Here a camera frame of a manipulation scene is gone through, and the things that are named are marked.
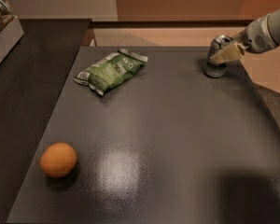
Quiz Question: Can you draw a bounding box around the grey snack display box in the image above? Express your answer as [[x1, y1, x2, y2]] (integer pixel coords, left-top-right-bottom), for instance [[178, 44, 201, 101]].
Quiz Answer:
[[0, 16, 24, 63]]

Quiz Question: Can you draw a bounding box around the orange fruit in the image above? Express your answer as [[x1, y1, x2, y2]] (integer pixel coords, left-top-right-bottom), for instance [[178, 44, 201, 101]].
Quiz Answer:
[[40, 143, 77, 178]]

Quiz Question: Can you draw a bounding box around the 7up soda can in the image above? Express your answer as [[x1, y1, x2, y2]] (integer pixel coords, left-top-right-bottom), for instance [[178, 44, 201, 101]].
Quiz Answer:
[[203, 35, 232, 78]]

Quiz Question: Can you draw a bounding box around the green chip bag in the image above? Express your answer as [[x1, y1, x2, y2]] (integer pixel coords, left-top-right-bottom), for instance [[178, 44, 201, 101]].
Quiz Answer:
[[74, 49, 148, 96]]

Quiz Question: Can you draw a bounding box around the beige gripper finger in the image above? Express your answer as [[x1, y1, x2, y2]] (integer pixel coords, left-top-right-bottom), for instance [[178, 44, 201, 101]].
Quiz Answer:
[[210, 42, 245, 65]]

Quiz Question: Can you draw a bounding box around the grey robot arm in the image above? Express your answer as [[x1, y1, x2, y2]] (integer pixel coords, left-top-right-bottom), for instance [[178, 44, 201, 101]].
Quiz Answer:
[[209, 9, 280, 65]]

